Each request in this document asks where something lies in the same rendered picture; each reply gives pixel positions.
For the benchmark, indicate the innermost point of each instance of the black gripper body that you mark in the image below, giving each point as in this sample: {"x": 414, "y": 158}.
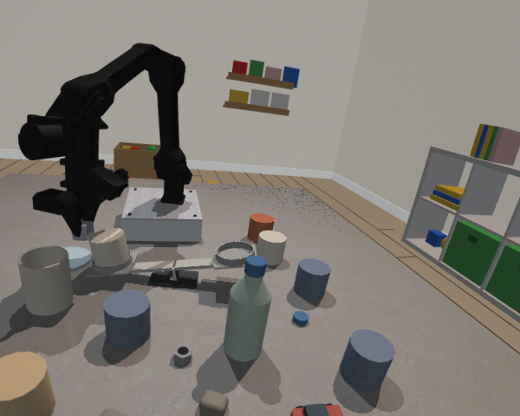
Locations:
{"x": 63, "y": 202}

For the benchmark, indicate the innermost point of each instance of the reddish-brown cylinder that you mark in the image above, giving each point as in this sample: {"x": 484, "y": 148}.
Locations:
{"x": 259, "y": 222}

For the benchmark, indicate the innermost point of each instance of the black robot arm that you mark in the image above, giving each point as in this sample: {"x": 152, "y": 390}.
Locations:
{"x": 71, "y": 126}

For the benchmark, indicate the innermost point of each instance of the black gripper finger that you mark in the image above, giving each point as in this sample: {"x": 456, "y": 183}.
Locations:
{"x": 93, "y": 204}
{"x": 73, "y": 220}

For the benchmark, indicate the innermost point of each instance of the tan cylinder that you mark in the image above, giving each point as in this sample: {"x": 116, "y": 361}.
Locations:
{"x": 25, "y": 388}

